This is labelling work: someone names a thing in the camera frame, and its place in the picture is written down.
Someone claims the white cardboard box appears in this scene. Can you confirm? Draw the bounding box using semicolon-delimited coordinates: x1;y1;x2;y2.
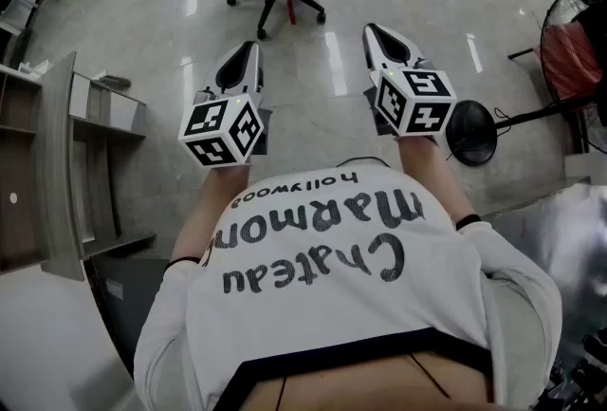
18;60;51;79

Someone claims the person's white printed t-shirt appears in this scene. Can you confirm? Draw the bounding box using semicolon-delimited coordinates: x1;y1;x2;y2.
132;164;563;411

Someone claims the grey wooden desk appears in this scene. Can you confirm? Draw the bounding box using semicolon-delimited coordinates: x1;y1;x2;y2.
0;50;158;283

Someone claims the person's right forearm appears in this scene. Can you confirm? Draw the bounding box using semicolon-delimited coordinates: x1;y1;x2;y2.
396;133;481;226

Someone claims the person's neck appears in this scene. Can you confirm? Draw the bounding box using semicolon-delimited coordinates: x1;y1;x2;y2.
248;351;492;411

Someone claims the person's left forearm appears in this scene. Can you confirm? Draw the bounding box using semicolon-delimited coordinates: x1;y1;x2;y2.
169;164;252;264

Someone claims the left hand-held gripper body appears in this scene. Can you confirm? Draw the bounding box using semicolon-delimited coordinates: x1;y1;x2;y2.
178;85;274;169

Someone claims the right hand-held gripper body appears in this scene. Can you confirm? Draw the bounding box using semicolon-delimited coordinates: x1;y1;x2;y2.
362;59;458;139

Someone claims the red cloth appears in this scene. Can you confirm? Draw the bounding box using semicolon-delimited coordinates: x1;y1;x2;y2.
540;22;604;103

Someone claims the black standing fan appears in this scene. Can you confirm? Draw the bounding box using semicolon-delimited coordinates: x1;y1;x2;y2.
445;0;607;168

